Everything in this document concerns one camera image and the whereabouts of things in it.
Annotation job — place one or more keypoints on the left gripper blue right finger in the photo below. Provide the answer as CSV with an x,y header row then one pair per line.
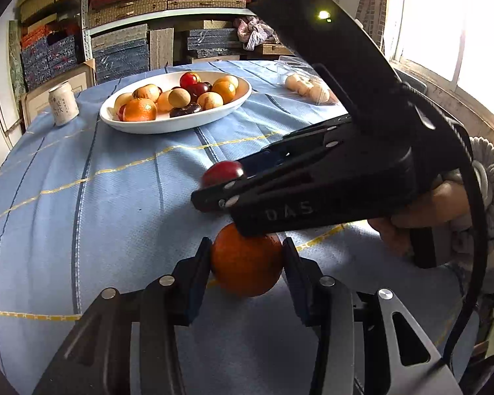
x,y
302,277

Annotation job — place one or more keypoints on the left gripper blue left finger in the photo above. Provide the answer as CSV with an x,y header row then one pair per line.
x,y
190,282

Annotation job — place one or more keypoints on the large orange mandarin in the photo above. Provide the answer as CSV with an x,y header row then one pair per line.
x,y
246,266

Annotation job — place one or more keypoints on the red cherry tomato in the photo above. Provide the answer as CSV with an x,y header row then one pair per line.
x,y
220,172

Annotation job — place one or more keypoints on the dark purple mangosteen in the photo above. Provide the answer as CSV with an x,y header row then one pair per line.
x,y
191,108

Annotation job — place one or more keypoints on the small orange mandarin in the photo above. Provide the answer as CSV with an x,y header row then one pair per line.
x,y
140,109

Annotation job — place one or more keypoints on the small red tomato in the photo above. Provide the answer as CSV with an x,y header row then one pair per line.
x,y
120,112

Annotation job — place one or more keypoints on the large yellow orange fruit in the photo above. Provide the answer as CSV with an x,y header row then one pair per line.
x,y
210,100

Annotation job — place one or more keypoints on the yellow green round fruit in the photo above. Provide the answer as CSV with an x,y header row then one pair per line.
x,y
230,79

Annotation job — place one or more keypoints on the small yellow fruit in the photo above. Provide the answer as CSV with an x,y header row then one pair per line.
x,y
179,97

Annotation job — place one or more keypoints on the yellow orange persimmon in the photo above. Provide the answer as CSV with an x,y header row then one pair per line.
x,y
226,89

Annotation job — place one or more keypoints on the pale orange speckled fruit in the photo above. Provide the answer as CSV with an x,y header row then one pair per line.
x,y
149,91

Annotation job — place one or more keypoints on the yellow orange round fruit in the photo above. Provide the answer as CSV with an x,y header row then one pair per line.
x,y
162,104

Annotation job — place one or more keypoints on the dark red plum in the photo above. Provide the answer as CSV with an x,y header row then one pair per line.
x,y
197,89

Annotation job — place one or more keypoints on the pale beige round fruit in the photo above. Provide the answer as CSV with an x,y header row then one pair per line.
x,y
122,99

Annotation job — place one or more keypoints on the person's right hand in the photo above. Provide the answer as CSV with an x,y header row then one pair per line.
x,y
446,202

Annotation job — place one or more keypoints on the blue checked tablecloth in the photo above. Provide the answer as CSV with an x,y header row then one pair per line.
x,y
84,207

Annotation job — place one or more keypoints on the patterned window curtain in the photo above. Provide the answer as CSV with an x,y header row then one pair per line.
x,y
372,15

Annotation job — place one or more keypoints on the large white oval plate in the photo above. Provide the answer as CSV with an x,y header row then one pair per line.
x,y
163,123

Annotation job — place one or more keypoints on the pink plastic bag on shelf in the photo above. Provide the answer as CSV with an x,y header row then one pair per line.
x,y
252,32

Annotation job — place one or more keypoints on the white beverage can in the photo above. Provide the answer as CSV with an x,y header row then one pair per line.
x,y
63,105

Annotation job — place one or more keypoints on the cardboard framed box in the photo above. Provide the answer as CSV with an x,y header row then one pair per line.
x,y
74,81

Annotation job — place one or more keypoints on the white metal storage shelf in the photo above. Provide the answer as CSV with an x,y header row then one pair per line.
x,y
169,11

